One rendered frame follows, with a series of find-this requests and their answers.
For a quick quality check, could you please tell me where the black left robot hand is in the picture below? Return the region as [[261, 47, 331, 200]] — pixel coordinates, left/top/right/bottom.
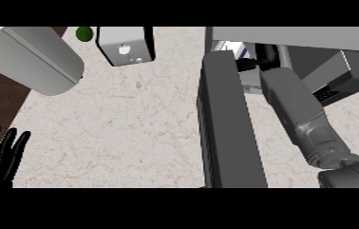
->
[[0, 127, 32, 189]]

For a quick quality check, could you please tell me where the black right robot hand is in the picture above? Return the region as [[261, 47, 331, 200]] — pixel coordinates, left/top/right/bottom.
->
[[235, 43, 282, 72]]

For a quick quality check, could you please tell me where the white blue-striped milk carton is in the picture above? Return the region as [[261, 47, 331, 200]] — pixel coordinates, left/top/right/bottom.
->
[[212, 40, 252, 62]]

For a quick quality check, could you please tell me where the grey microwave body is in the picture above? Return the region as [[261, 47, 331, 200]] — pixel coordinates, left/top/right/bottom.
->
[[204, 26, 359, 107]]

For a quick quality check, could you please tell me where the dark grey microwave door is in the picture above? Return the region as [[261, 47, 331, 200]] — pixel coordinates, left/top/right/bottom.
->
[[195, 49, 269, 189]]

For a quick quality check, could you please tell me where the pale grey rounded appliance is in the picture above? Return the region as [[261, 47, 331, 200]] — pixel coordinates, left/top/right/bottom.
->
[[0, 26, 85, 97]]

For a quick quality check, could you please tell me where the green round vegetable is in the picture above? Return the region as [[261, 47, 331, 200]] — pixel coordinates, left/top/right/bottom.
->
[[74, 26, 96, 44]]

